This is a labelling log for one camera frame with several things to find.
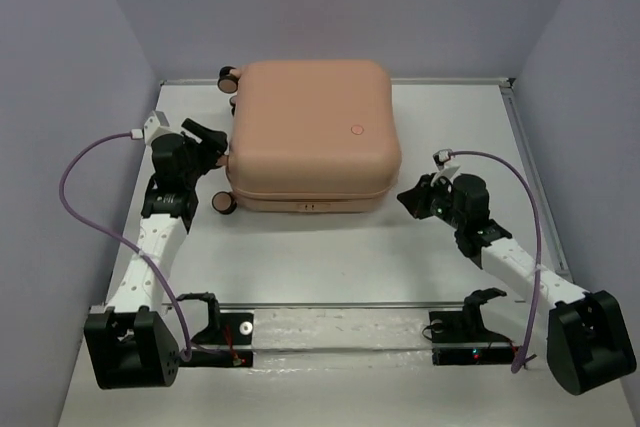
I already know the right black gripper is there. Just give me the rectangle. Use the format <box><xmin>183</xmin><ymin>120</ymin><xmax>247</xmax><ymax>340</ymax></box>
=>
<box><xmin>394</xmin><ymin>172</ymin><xmax>465</xmax><ymax>230</ymax></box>

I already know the pink hard-shell suitcase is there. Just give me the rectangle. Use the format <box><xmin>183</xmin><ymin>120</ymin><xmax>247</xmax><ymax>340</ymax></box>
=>
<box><xmin>211</xmin><ymin>59</ymin><xmax>402</xmax><ymax>215</ymax></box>

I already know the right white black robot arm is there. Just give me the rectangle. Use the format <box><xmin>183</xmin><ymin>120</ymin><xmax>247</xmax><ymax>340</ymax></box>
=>
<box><xmin>397</xmin><ymin>174</ymin><xmax>637</xmax><ymax>395</ymax></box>

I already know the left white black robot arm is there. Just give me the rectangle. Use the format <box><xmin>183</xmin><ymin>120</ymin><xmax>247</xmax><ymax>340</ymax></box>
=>
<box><xmin>84</xmin><ymin>119</ymin><xmax>228</xmax><ymax>390</ymax></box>

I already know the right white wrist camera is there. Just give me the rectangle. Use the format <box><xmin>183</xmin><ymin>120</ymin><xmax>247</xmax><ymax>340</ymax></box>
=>
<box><xmin>431</xmin><ymin>149</ymin><xmax>460</xmax><ymax>186</ymax></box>

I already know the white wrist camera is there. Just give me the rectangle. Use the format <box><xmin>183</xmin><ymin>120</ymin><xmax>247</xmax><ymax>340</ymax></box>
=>
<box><xmin>431</xmin><ymin>149</ymin><xmax>460</xmax><ymax>186</ymax></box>
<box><xmin>142</xmin><ymin>110</ymin><xmax>173</xmax><ymax>146</ymax></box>

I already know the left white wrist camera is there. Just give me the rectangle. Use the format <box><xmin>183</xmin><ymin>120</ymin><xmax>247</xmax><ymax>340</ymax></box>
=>
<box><xmin>142</xmin><ymin>110</ymin><xmax>173</xmax><ymax>146</ymax></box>

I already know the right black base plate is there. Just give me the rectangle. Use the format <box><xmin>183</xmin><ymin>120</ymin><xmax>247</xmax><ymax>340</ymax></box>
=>
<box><xmin>422</xmin><ymin>308</ymin><xmax>518</xmax><ymax>367</ymax></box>

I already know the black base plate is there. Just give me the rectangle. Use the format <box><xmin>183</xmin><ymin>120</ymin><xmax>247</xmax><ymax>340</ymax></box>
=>
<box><xmin>180</xmin><ymin>311</ymin><xmax>254</xmax><ymax>368</ymax></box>
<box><xmin>422</xmin><ymin>308</ymin><xmax>518</xmax><ymax>367</ymax></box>

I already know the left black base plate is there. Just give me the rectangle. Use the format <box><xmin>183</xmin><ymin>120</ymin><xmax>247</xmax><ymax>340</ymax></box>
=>
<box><xmin>180</xmin><ymin>311</ymin><xmax>254</xmax><ymax>368</ymax></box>

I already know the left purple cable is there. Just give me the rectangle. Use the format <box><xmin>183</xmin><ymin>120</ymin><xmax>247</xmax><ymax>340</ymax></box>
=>
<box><xmin>58</xmin><ymin>130</ymin><xmax>241</xmax><ymax>363</ymax></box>

